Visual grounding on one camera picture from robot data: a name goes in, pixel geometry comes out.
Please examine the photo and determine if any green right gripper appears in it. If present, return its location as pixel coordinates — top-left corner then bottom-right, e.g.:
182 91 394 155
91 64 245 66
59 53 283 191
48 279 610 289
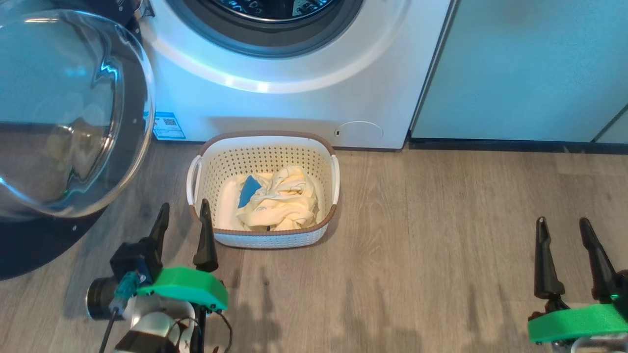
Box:
527 217 628 344

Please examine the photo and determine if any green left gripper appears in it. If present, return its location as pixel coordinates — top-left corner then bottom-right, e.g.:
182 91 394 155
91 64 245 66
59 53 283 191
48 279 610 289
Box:
137 199 229 312

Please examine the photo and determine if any blue garment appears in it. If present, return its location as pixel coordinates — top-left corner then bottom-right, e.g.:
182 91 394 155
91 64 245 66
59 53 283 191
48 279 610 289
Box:
237 175 263 208

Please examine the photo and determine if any pale yellow printed garment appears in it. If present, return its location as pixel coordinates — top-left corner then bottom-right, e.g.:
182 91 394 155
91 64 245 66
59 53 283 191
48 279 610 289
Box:
235 166 319 232

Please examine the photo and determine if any round black glass washer door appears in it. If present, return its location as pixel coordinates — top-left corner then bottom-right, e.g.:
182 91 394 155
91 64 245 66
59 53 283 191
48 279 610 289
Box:
0 0 157 281

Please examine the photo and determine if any white front-load washing machine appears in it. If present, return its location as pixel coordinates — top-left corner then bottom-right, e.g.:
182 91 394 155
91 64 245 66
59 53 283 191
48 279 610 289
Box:
137 0 459 150

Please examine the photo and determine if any blue energy label sticker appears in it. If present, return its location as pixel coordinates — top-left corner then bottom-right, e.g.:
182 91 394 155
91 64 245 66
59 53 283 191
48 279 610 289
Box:
153 112 186 140

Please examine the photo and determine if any cream perforated laundry basket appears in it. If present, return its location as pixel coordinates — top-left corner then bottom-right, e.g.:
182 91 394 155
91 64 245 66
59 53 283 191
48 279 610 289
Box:
186 130 340 249

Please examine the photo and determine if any dark cabinet kickboard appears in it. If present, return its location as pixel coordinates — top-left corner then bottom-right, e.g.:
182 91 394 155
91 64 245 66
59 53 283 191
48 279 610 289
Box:
410 138 628 155

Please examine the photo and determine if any pale green cabinet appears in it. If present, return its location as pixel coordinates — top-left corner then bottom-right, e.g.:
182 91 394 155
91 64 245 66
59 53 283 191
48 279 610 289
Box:
411 0 628 143
594 105 628 145

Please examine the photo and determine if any round white drain filter cover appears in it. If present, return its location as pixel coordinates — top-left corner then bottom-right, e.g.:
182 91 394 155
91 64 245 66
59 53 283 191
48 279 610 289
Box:
335 121 384 147

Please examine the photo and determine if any camera cable with teal plug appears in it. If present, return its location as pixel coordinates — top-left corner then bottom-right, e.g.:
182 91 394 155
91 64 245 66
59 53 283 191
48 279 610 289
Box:
98 272 143 353

